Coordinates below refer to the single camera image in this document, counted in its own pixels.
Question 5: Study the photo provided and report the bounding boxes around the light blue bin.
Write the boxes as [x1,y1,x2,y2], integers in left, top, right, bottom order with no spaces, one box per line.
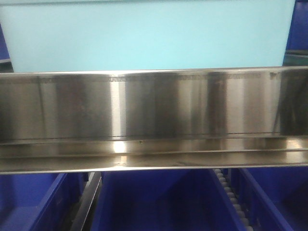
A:
[0,0,295,72]

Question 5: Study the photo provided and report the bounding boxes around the dark blue bin lower middle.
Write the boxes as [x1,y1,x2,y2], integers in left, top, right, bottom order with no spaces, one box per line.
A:
[91,169,252,231]

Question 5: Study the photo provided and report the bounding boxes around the dark blue bin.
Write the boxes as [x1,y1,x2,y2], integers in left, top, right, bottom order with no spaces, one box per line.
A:
[227,167,308,231]
[91,169,252,231]
[0,173,89,231]

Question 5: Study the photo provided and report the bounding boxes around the dark blue bin lower left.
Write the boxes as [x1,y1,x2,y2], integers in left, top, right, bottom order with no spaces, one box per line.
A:
[0,173,89,231]

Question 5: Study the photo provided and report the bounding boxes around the dark blue bin lower right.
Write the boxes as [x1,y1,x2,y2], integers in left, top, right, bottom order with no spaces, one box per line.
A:
[227,167,308,231]

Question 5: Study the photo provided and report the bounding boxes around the steel shelf front rail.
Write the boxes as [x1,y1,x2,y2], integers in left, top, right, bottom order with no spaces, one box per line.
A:
[0,66,308,174]

